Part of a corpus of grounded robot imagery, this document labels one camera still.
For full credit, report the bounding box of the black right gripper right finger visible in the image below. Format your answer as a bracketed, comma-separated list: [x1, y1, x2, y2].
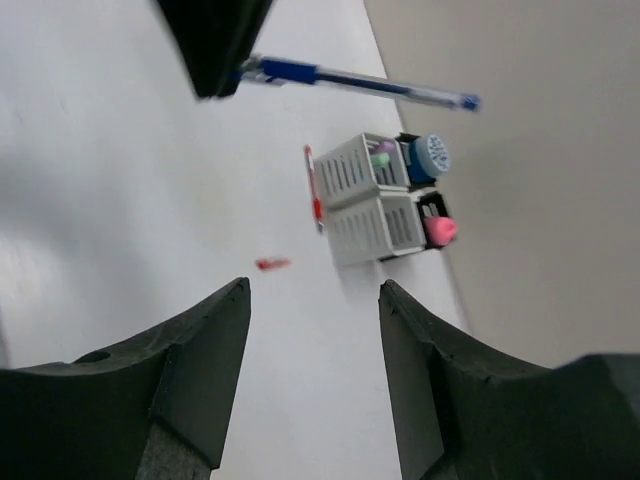
[379, 281, 639, 479]

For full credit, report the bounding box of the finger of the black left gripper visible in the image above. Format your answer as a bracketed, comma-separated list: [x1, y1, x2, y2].
[156, 0, 272, 99]

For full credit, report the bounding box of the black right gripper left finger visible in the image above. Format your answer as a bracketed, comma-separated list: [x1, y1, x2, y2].
[1, 278, 251, 479]

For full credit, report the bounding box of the blue pen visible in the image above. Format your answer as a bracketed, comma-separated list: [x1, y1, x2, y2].
[232, 55, 481, 112]

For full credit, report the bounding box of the pink capped bottle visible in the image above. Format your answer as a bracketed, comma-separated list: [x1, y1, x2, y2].
[423, 216, 458, 248]

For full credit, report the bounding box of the red pen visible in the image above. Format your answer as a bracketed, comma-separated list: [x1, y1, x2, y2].
[304, 145, 324, 235]

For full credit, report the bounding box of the purple highlighter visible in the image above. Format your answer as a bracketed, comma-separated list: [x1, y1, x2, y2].
[375, 141, 395, 154]

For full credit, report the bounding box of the green highlighter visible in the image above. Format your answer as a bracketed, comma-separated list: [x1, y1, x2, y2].
[370, 152, 390, 169]

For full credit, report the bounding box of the blue glue jar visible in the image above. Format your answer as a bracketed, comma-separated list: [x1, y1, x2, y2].
[407, 134, 451, 185]

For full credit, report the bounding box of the red pen cap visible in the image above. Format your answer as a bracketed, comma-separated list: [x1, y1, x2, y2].
[255, 257, 291, 271]

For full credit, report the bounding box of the white left slotted container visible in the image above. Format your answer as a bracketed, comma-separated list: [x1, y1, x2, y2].
[313, 133, 409, 210]

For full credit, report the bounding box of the black right slotted container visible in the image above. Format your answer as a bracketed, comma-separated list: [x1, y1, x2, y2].
[380, 190, 458, 262]

